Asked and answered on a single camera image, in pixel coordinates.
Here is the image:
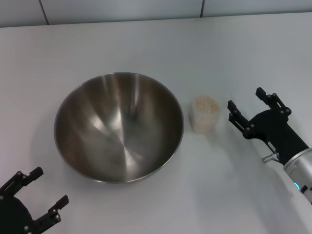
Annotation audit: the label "stainless steel mixing bowl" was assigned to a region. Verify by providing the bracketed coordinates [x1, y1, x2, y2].
[53, 72, 185, 184]

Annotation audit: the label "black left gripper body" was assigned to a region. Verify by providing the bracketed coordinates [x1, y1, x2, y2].
[0, 196, 37, 234]

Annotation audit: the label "right arm connector cable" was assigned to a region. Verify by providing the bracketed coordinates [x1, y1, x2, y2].
[261, 152, 281, 163]

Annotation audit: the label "clear plastic cup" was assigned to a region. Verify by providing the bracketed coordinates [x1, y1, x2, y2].
[190, 96, 221, 134]

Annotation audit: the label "white rice grains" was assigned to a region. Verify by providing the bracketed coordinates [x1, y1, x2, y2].
[191, 96, 220, 134]

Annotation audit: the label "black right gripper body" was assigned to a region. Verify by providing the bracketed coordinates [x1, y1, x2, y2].
[248, 111, 310, 165]

